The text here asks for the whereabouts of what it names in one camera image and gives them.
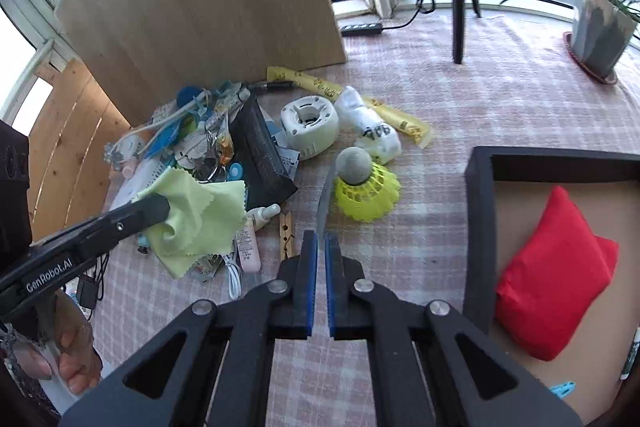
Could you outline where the yellow green microfibre cloth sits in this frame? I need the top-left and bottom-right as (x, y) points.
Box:
(136, 167), (246, 279)

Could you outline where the wooden clothespin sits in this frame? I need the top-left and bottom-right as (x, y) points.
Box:
(279, 211), (296, 261)

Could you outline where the teal clothespin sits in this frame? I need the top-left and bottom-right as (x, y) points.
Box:
(549, 381), (576, 400)

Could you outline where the pink cosmetic tube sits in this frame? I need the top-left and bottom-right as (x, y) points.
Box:
(235, 218), (262, 273)

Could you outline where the potted spider plant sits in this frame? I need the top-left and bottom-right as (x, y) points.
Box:
(501, 0), (639, 86)

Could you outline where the white round device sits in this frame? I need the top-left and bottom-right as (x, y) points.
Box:
(280, 95), (340, 160)

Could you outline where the white grey head massager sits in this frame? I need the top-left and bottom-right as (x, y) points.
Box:
(103, 88), (213, 170)

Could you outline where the large wooden board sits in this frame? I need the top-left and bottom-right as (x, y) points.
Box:
(55, 0), (345, 124)

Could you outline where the blue round puff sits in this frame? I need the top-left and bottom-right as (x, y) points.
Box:
(176, 87), (203, 108)

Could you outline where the red fabric pouch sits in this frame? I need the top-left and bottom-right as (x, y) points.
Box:
(495, 185), (620, 361)

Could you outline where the black flat package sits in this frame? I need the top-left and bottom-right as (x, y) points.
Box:
(230, 94), (297, 209)

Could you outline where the yellow long sachet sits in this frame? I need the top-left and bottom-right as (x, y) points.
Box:
(267, 66), (434, 148)

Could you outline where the black tray box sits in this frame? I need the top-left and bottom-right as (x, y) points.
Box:
(463, 146), (639, 426)

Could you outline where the yellow shuttlecock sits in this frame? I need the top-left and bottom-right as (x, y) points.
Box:
(335, 146), (401, 222)

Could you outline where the white usb cable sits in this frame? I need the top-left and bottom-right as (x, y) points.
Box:
(219, 250), (244, 301)

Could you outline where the small pink bottle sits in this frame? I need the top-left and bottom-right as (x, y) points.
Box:
(120, 156), (138, 179)

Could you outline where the black power adapter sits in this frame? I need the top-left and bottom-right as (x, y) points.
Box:
(76, 274), (99, 310)

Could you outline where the pine wood panel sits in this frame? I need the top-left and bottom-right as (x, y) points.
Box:
(27, 60), (130, 241)

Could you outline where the person left hand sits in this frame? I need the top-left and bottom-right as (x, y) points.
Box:
(14, 289), (102, 395)

